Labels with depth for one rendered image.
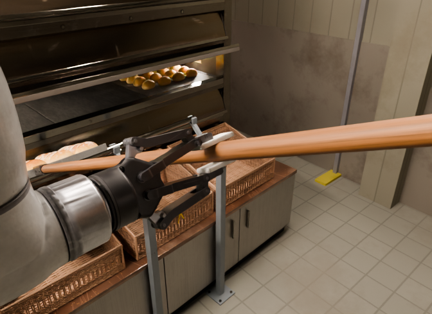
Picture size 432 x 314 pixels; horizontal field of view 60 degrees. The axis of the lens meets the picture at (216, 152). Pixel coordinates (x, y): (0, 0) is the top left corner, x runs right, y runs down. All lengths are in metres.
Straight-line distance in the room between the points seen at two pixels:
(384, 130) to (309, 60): 3.41
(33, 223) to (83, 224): 0.05
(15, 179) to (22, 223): 0.04
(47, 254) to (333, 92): 3.43
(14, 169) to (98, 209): 0.11
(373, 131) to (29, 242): 0.35
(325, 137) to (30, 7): 1.62
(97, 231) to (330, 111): 3.43
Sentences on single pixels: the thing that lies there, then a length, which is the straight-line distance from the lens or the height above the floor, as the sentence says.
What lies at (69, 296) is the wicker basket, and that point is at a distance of 1.90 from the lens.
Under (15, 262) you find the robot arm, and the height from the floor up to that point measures 1.70.
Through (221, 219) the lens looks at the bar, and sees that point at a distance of 2.17.
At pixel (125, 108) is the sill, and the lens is 2.22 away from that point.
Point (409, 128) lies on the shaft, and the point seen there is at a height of 1.81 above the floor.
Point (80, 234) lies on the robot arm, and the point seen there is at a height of 1.69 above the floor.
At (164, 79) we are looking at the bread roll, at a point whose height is 1.22.
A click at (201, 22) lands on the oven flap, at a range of 2.49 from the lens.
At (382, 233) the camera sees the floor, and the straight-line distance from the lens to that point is 3.31.
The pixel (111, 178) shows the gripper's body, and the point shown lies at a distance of 0.47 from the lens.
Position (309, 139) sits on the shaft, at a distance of 0.45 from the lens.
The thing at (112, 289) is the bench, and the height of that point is 0.55.
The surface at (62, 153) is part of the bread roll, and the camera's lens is 1.56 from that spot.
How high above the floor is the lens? 1.95
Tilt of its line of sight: 28 degrees down
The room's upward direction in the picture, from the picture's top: straight up
